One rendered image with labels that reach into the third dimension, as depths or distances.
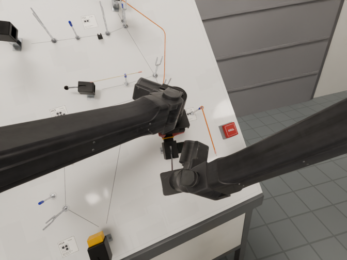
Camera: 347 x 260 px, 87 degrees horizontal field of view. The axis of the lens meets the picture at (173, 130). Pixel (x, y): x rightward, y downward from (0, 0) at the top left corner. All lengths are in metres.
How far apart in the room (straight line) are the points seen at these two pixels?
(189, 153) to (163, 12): 0.60
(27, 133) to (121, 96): 0.49
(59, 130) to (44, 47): 0.59
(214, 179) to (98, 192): 0.44
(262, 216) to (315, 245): 0.36
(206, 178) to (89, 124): 0.23
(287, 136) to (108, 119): 0.26
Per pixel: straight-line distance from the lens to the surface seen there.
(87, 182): 0.69
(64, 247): 0.76
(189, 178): 0.39
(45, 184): 0.73
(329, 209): 2.06
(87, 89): 0.64
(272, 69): 2.92
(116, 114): 0.29
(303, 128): 0.31
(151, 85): 0.46
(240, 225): 1.05
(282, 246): 1.75
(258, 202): 0.87
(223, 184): 0.35
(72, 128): 0.25
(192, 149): 0.46
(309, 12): 3.02
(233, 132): 0.73
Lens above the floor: 1.53
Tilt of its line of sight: 34 degrees down
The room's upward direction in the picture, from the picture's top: 9 degrees counter-clockwise
